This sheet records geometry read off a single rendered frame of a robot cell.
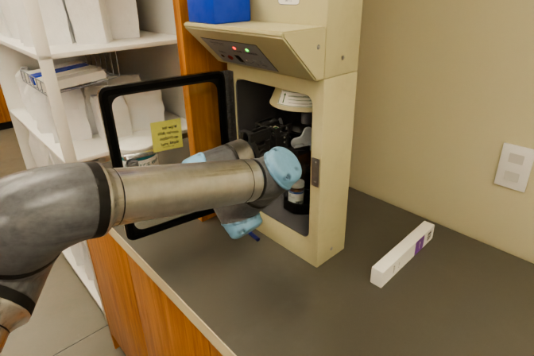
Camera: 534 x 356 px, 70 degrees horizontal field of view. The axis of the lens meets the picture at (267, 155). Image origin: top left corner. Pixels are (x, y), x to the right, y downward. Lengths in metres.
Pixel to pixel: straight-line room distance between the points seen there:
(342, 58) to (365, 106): 0.47
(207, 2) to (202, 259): 0.62
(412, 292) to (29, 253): 0.77
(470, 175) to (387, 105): 0.30
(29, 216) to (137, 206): 0.12
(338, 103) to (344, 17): 0.17
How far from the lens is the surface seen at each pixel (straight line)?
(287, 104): 0.89
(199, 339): 1.05
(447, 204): 1.23
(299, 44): 0.71
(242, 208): 0.73
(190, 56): 1.01
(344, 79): 0.83
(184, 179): 0.55
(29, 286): 0.57
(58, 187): 0.48
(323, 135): 0.82
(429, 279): 1.03
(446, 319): 0.95
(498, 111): 1.10
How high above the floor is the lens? 1.58
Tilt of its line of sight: 24 degrees down
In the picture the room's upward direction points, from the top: 1 degrees counter-clockwise
